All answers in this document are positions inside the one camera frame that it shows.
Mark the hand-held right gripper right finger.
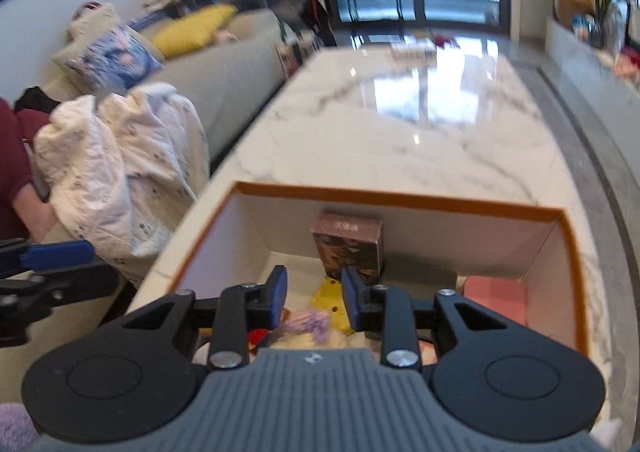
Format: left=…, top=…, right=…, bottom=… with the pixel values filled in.
left=341, top=266, right=512, bottom=374

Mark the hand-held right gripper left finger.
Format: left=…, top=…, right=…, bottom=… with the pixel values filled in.
left=122, top=264, right=289, bottom=374

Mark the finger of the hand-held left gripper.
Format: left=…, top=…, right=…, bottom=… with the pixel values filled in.
left=0, top=238, right=96, bottom=279
left=0, top=262, right=120, bottom=349

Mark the orange cardboard box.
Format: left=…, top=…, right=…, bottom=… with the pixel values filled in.
left=170, top=181, right=599, bottom=374

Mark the pink case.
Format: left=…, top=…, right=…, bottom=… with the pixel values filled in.
left=462, top=276, right=527, bottom=327

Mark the person's left forearm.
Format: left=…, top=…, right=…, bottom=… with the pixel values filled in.
left=12, top=177, right=59, bottom=244

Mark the yellow toy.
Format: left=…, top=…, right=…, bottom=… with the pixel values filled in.
left=309, top=278, right=354, bottom=333

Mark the purple knit toy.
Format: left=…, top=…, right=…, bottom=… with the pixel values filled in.
left=282, top=309, right=332, bottom=342

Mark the brown card box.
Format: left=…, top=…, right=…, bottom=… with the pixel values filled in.
left=309, top=211, right=386, bottom=286

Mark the white printed blanket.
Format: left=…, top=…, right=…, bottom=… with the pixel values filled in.
left=32, top=82, right=211, bottom=284

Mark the person's maroon shirt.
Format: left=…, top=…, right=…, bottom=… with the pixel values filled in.
left=0, top=98, right=39, bottom=241

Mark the purple fuzzy cloth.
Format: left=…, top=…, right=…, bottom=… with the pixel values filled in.
left=0, top=403, right=39, bottom=452

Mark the black cloth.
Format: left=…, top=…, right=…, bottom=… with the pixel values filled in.
left=14, top=86, right=62, bottom=114

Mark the blue floral pillow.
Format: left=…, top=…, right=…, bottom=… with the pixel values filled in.
left=65, top=24, right=166, bottom=96

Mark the grey sofa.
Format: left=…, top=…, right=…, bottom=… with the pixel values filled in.
left=0, top=7, right=292, bottom=403

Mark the beige pillow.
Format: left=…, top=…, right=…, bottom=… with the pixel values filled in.
left=52, top=2, right=151, bottom=78

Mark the small white box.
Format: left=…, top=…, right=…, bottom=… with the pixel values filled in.
left=390, top=41, right=437, bottom=61

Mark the yellow pillow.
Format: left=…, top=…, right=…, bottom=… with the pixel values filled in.
left=150, top=3, right=239, bottom=58

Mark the gold vase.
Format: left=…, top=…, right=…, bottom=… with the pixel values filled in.
left=552, top=0, right=594, bottom=26

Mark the black bag with red strap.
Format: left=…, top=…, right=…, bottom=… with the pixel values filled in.
left=297, top=0, right=336, bottom=44

